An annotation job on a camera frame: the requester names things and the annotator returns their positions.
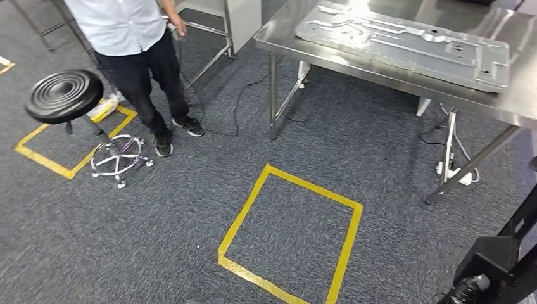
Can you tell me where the person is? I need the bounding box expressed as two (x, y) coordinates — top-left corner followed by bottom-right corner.
(63, 0), (206, 158)

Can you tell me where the black floor cable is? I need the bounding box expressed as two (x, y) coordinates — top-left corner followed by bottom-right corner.
(178, 37), (272, 138)
(419, 113), (450, 148)

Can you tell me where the stainless steel workbench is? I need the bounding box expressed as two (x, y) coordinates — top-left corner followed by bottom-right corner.
(253, 0), (537, 206)

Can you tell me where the white power strip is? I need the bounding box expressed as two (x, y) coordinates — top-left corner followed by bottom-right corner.
(435, 160), (476, 187)

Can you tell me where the person's hand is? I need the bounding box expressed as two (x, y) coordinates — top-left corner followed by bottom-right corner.
(167, 12), (188, 39)

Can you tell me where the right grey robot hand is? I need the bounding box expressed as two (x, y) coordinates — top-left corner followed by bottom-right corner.
(448, 274), (491, 304)

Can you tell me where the bare steel frame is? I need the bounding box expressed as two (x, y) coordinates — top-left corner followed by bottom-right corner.
(10, 0), (101, 70)

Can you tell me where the yellow white plastic bag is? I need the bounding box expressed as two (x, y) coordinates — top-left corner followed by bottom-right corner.
(85, 92), (123, 124)

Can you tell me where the black stool with chrome base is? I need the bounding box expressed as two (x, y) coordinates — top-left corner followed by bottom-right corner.
(25, 69), (155, 189)

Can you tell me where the white cabinet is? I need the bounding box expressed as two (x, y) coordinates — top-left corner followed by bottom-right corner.
(176, 0), (263, 55)

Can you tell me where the stamped grey metal panel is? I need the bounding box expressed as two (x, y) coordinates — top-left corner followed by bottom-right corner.
(294, 0), (511, 94)

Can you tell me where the grey handheld controller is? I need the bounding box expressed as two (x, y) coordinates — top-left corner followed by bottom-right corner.
(167, 22), (186, 42)

